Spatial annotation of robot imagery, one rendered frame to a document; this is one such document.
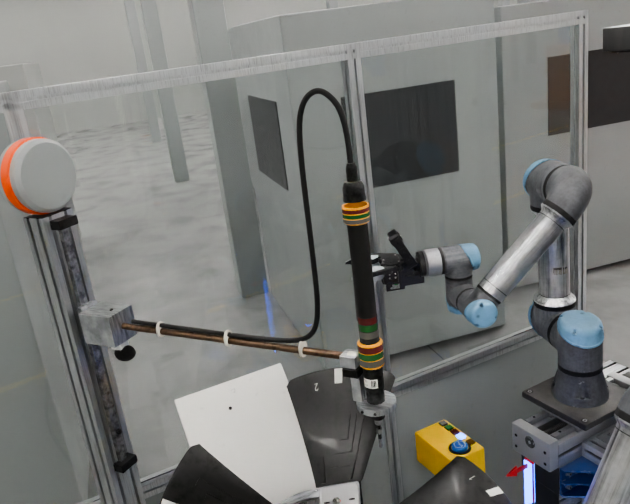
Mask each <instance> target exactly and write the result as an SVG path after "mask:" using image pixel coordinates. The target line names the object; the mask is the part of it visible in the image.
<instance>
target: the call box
mask: <svg viewBox="0 0 630 504"><path fill-rule="evenodd" d="M444 421H446V420H444ZM446 422H447V423H448V425H449V424H450V423H449V422H448V421H446ZM450 425H451V426H453V425H452V424H450ZM453 427H454V429H457V428H456V427H455V426H453ZM457 430H458V431H459V432H460V433H462V434H464V433H463V432H462V431H460V430H459V429H457ZM464 435H465V436H466V438H464V439H461V440H462V441H465V442H466V440H468V439H470V437H468V436H467V435H466V434H464ZM415 440H416V451H417V460H418V461H419V462H420V463H421V464H422V465H424V466H425V467H426V468H427V469H428V470H429V471H431V472H432V473H433V474H434V475H436V474H437V473H438V472H440V471H441V470H442V469H443V468H444V467H445V466H446V465H447V464H449V463H450V462H451V461H452V460H453V459H454V458H455V457H456V456H463V457H465V458H467V459H468V460H470V461H471V462H472V463H474V464H475V465H476V466H478V467H479V468H480V469H481V470H482V471H484V472H485V455H484V448H483V447H482V446H481V445H480V444H478V443H477V442H475V444H473V445H471V446H470V445H469V444H468V443H467V444H468V450H467V451H465V452H462V453H458V452H455V451H453V450H452V446H451V445H452V444H451V443H453V442H454V441H457V440H460V439H458V438H457V437H456V435H453V434H452V433H450V431H448V430H446V429H445V428H444V427H442V426H441V425H439V422H437V423H435V424H433V425H430V426H428V427H426V428H423V429H421V430H419V431H417V432H415Z"/></svg>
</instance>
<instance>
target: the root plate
mask: <svg viewBox="0 0 630 504"><path fill-rule="evenodd" d="M319 496H320V504H324V502H330V503H328V504H333V498H336V497H338V498H339V499H340V500H341V502H340V503H339V504H361V500H360V485H359V482H358V481H356V482H348V483H342V484H336V485H330V486H324V487H321V488H320V490H319ZM349 498H355V500H349Z"/></svg>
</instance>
